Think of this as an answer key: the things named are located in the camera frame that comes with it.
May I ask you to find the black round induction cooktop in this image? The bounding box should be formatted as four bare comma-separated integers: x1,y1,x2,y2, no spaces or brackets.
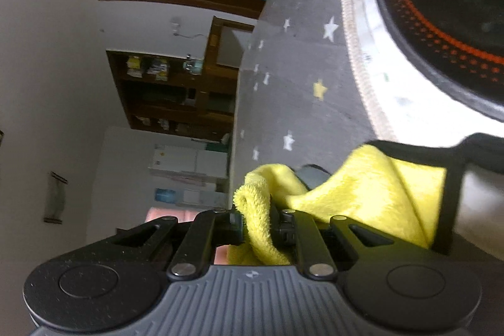
350,0,504,148

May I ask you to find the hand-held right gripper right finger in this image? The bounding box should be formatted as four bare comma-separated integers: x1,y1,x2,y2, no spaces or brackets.
272,208,434,279

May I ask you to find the wooden desk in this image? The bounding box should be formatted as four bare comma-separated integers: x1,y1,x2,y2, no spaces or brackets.
205,16,256,85

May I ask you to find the dark wooden shelf cabinet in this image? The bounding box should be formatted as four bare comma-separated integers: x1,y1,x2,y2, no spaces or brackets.
106,50,241,142

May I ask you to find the yellow microfibre cloth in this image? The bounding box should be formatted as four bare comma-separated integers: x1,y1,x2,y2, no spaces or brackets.
233,133,504,266

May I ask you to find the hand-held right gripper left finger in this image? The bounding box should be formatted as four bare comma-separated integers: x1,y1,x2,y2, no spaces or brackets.
84,208,244,279

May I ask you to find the white fridge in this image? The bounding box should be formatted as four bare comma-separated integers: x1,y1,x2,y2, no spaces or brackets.
147,144,230,183

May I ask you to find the grey wall fixture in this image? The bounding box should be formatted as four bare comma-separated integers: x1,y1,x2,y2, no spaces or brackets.
43,171,68,224

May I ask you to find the glass jar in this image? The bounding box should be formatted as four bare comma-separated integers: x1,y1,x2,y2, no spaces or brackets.
183,58,203,75

